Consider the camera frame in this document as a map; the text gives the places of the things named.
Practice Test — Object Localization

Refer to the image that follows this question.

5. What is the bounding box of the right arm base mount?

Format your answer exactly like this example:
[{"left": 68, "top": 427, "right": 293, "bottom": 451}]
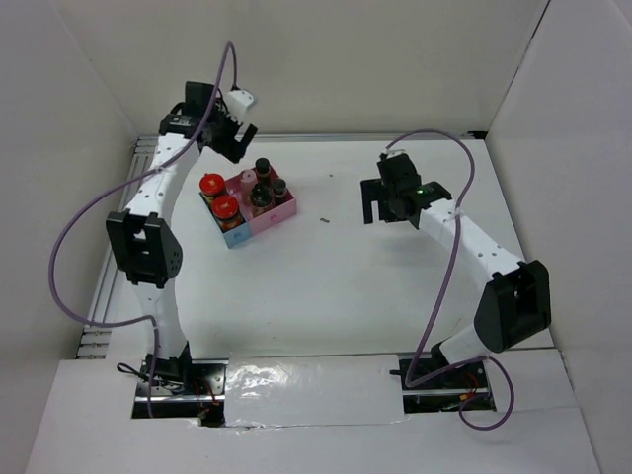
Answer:
[{"left": 389, "top": 354, "right": 496, "bottom": 414}]

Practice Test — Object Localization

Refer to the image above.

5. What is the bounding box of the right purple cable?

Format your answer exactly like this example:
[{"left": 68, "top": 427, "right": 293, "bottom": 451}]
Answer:
[{"left": 385, "top": 128, "right": 516, "bottom": 433}]

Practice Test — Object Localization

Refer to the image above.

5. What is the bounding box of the small black-cap spice bottle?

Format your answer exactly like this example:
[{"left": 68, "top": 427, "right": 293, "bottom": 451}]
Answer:
[{"left": 255, "top": 157, "right": 272, "bottom": 187}]

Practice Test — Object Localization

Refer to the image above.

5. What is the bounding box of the red-cap jar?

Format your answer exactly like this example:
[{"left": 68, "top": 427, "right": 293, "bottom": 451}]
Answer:
[
  {"left": 211, "top": 195, "right": 244, "bottom": 232},
  {"left": 198, "top": 173, "right": 227, "bottom": 205}
]

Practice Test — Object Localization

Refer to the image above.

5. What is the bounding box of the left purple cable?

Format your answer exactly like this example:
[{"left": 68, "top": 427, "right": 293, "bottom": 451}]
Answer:
[{"left": 48, "top": 40, "right": 239, "bottom": 419}]

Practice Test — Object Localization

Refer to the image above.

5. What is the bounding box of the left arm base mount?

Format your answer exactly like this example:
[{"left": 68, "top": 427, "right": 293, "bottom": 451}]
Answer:
[{"left": 117, "top": 359, "right": 228, "bottom": 428}]

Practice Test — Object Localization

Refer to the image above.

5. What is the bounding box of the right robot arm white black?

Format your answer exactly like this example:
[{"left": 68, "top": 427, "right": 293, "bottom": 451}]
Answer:
[{"left": 360, "top": 151, "right": 551, "bottom": 387}]

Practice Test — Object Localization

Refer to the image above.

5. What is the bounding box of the white taped front cover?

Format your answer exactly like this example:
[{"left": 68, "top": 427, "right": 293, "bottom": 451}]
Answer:
[{"left": 224, "top": 355, "right": 406, "bottom": 428}]

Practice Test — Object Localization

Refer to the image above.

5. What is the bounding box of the blue drawer box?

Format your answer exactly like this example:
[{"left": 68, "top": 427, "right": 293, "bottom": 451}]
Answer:
[{"left": 198, "top": 192, "right": 252, "bottom": 248}]

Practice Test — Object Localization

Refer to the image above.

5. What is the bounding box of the black-cap spice bottle front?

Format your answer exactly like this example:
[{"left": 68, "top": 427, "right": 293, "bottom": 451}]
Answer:
[{"left": 250, "top": 183, "right": 274, "bottom": 217}]

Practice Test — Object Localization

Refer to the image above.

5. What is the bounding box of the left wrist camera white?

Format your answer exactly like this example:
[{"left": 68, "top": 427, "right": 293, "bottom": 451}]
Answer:
[{"left": 224, "top": 89, "right": 257, "bottom": 123}]

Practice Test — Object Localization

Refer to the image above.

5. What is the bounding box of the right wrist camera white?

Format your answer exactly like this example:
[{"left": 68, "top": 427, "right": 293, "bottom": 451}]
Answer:
[{"left": 379, "top": 148, "right": 407, "bottom": 161}]

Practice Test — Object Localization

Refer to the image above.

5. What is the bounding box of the purple cable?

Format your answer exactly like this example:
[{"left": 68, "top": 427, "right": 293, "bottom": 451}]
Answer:
[
  {"left": 385, "top": 128, "right": 516, "bottom": 433},
  {"left": 48, "top": 40, "right": 239, "bottom": 419}
]

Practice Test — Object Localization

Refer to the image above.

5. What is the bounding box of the pink-cap spice bottle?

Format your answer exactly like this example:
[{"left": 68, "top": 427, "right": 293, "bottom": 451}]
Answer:
[{"left": 239, "top": 170, "right": 258, "bottom": 206}]

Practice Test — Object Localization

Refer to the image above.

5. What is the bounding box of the pink drawer box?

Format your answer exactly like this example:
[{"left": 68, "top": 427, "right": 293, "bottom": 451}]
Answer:
[{"left": 226, "top": 172, "right": 297, "bottom": 239}]

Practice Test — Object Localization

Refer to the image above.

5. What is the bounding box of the aluminium rail back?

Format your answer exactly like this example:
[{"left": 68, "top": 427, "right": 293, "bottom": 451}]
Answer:
[{"left": 136, "top": 130, "right": 489, "bottom": 146}]

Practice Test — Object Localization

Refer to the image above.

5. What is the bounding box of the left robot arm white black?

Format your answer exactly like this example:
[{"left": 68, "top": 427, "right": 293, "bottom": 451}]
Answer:
[{"left": 106, "top": 82, "right": 258, "bottom": 394}]

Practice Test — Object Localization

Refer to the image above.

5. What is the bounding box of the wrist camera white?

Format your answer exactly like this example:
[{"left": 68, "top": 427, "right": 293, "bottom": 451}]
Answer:
[
  {"left": 224, "top": 89, "right": 257, "bottom": 123},
  {"left": 379, "top": 148, "right": 407, "bottom": 161}
]

